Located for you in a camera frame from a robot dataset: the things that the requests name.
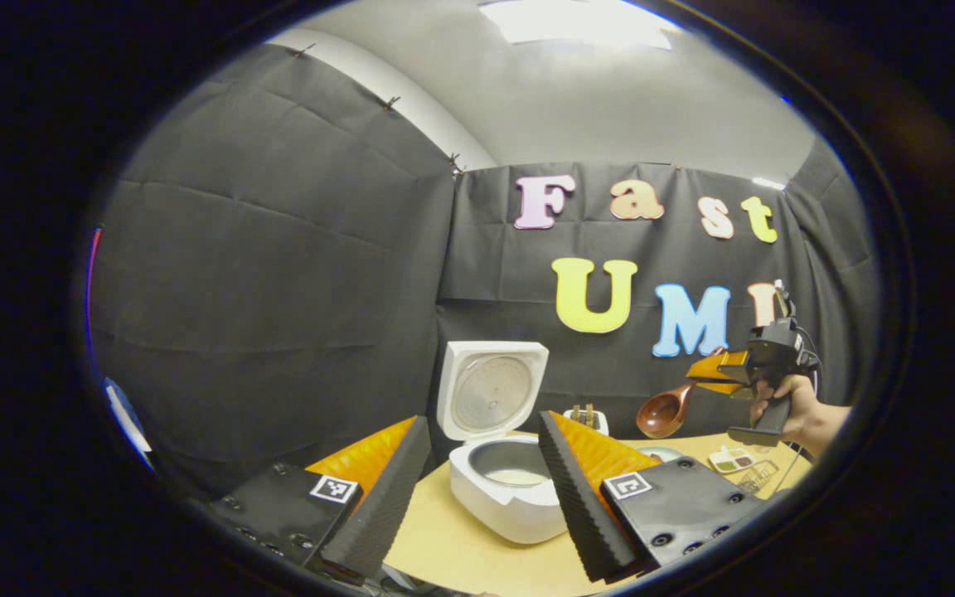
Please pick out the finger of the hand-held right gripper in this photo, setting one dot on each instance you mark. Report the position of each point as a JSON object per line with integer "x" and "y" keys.
{"x": 722, "y": 367}
{"x": 733, "y": 388}

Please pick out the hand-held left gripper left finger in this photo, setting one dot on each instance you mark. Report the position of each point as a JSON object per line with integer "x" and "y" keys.
{"x": 386, "y": 506}

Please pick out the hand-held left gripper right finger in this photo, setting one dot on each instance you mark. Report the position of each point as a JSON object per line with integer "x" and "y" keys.
{"x": 581, "y": 506}

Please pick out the white divided rice dish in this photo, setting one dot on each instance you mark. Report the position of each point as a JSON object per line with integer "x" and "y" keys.
{"x": 730, "y": 460}

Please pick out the brown wooden spoon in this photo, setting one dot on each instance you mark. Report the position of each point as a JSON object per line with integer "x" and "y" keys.
{"x": 664, "y": 413}

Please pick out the white rice cooker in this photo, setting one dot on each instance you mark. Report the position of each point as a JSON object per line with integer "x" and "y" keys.
{"x": 502, "y": 510}

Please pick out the white toaster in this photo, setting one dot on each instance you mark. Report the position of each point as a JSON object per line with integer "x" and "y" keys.
{"x": 598, "y": 424}

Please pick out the pale blue plate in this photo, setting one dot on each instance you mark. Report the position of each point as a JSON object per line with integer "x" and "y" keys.
{"x": 666, "y": 453}

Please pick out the black backdrop cloth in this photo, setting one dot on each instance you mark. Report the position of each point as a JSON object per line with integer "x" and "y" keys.
{"x": 262, "y": 274}

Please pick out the large ceiling light panel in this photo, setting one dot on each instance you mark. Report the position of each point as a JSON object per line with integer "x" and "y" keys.
{"x": 577, "y": 21}

